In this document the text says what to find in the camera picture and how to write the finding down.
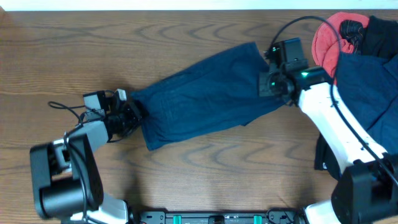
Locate navy blue shorts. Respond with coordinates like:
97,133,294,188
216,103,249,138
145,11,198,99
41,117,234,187
131,42,284,151

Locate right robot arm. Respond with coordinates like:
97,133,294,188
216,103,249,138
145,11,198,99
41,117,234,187
259,38,397,223

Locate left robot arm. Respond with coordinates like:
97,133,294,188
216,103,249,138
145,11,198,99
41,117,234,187
30,89,144,224

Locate red cloth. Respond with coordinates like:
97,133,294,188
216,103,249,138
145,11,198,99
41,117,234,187
312,12,369,77

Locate navy blue shirt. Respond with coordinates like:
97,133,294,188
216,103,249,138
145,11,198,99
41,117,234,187
336,54,397,154

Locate black garment with logo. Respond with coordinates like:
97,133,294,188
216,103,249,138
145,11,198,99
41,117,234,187
314,134,341,180

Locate dark striped garment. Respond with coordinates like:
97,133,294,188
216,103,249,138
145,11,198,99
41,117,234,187
340,20,366,54

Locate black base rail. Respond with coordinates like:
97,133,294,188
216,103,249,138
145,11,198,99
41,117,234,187
129,208,308,224

